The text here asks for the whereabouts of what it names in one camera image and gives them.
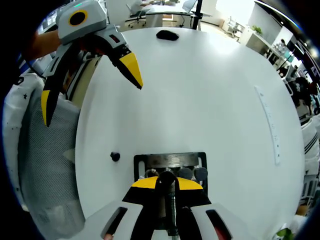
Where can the white shelf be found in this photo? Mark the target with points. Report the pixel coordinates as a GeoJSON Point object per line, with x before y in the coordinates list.
{"type": "Point", "coordinates": [262, 42]}

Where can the white office desk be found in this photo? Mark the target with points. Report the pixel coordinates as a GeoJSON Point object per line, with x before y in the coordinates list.
{"type": "Point", "coordinates": [172, 12]}

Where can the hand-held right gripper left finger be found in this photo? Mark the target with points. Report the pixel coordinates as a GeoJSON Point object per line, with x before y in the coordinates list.
{"type": "Point", "coordinates": [113, 220]}

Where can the clear glass vial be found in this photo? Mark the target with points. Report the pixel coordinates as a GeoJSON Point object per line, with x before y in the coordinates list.
{"type": "Point", "coordinates": [151, 173]}

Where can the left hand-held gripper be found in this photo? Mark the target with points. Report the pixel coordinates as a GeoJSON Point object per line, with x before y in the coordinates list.
{"type": "Point", "coordinates": [85, 22]}

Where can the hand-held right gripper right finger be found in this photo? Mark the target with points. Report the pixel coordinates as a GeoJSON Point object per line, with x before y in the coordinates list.
{"type": "Point", "coordinates": [222, 220]}

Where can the green potted plant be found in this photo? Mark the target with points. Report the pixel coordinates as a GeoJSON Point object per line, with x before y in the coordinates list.
{"type": "Point", "coordinates": [257, 30]}

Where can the white round table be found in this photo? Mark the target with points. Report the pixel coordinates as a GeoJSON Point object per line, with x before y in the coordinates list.
{"type": "Point", "coordinates": [190, 100]}

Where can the white plastic ruler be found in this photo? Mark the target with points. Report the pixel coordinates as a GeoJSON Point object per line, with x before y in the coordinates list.
{"type": "Point", "coordinates": [269, 125]}

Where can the black stand pole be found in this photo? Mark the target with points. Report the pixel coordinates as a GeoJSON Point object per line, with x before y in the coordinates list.
{"type": "Point", "coordinates": [197, 12]}

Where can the person's body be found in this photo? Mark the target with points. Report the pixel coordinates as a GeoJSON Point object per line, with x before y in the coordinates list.
{"type": "Point", "coordinates": [15, 107]}

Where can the dark rubber stopper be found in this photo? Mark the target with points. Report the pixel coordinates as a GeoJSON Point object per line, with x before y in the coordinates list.
{"type": "Point", "coordinates": [185, 173]}
{"type": "Point", "coordinates": [115, 156]}
{"type": "Point", "coordinates": [201, 173]}

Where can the black oval pad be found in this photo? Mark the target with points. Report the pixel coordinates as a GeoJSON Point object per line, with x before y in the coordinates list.
{"type": "Point", "coordinates": [167, 35]}

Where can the person's left forearm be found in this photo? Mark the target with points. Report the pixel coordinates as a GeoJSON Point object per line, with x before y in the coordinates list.
{"type": "Point", "coordinates": [42, 46]}

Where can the white office chair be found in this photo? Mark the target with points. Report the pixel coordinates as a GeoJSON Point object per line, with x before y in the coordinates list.
{"type": "Point", "coordinates": [233, 27]}
{"type": "Point", "coordinates": [136, 16]}

